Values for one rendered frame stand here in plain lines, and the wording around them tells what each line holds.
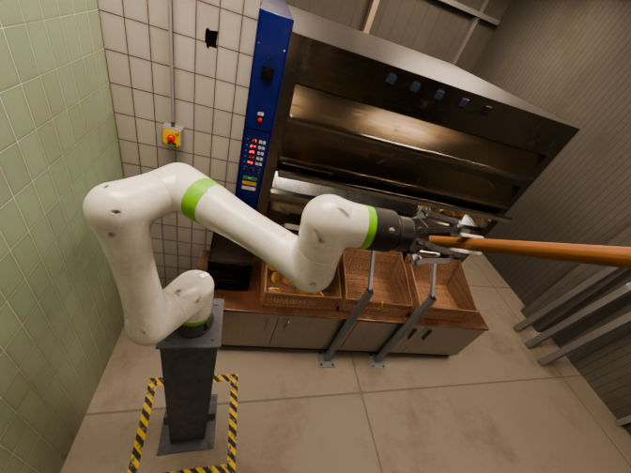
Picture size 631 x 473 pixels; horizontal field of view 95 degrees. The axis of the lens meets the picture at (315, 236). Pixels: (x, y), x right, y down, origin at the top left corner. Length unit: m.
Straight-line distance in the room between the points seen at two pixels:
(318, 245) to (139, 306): 0.55
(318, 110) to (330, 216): 1.30
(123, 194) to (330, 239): 0.45
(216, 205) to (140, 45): 1.23
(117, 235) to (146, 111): 1.24
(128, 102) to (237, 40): 0.67
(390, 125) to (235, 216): 1.40
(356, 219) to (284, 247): 0.18
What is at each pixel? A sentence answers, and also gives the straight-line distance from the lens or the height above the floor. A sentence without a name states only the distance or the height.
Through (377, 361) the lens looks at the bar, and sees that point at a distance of 2.84.
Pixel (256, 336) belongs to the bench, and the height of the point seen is 0.25.
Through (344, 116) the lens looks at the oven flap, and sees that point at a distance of 1.83.
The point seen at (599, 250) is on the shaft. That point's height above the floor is 2.12.
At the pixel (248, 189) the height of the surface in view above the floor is 1.20.
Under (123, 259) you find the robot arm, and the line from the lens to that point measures 0.82.
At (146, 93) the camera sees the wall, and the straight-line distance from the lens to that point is 1.89.
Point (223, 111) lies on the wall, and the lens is 1.81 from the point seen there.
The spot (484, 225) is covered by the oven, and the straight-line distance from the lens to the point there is 2.82.
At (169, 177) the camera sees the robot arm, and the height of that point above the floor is 1.84.
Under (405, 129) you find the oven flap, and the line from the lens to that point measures 1.98.
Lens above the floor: 2.28
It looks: 38 degrees down
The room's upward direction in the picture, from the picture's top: 21 degrees clockwise
